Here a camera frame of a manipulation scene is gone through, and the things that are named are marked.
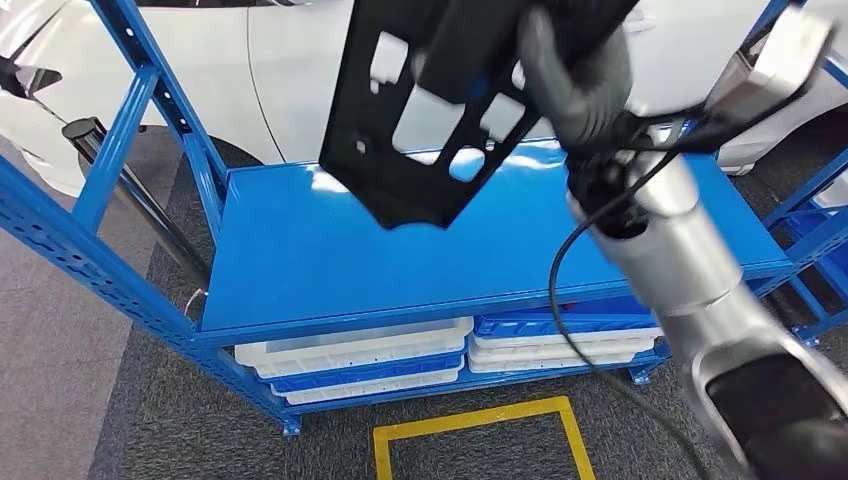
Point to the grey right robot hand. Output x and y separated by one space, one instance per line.
583 86

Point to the black plastic panel part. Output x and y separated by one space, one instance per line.
411 192

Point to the blue metal shelf rack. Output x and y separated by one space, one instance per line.
318 265

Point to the blue plastic bin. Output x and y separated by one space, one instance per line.
530 324

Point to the white flat plastic tray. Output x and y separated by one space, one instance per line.
371 392
563 338
543 364
550 351

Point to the white car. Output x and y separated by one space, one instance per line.
298 79

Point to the large white plastic tray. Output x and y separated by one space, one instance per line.
358 348

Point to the yellow floor tape square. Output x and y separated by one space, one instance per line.
477 417

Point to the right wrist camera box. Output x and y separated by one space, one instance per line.
775 60

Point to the blue wheeled cart frame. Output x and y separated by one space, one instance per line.
825 232

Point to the stanchion post with chrome base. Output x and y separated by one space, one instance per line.
83 130

